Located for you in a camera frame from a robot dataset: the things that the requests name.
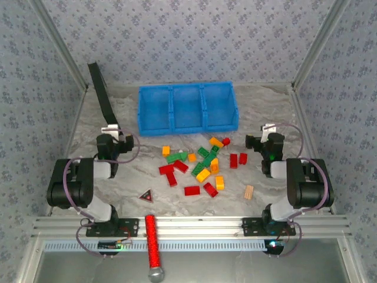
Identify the green eight-stud lego brick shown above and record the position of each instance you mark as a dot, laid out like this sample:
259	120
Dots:
208	160

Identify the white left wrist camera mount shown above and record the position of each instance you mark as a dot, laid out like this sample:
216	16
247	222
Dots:
110	128

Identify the red glitter toy microphone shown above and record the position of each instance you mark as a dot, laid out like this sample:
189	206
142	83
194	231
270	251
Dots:
153	241

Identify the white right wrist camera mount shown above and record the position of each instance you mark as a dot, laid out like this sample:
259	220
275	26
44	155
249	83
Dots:
265	131

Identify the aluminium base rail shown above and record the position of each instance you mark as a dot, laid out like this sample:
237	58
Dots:
191	227

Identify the yellow sloped lego brick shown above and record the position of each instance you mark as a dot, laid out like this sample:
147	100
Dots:
214	166

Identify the large yellow lego brick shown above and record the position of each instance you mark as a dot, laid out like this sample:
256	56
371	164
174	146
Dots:
216	142

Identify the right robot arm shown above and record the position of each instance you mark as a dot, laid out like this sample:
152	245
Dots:
309	182

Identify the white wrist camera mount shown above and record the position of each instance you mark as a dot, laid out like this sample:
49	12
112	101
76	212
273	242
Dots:
265	131
110	128

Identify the small orange lego brick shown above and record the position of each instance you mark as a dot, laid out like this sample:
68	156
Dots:
192	157
166	151

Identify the black triangle badge red light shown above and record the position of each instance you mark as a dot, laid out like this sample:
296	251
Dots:
147	197

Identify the small red lego brick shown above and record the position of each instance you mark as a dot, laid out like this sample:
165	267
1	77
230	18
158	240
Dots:
243	158

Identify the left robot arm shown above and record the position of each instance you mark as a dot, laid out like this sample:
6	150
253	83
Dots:
73	185

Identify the small wooden block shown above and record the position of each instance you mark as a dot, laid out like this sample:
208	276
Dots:
248	192

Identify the small green lego brick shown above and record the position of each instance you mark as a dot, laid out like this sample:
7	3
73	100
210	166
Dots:
214	150

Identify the red sloped lego brick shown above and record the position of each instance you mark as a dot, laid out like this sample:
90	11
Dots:
226	141

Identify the green sloped lego brick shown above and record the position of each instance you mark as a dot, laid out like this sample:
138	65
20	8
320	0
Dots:
183	156

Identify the aluminium corner frame post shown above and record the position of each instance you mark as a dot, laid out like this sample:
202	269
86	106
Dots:
62	44
319	44

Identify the long green lego brick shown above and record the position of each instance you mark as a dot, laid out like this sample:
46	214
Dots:
173	158

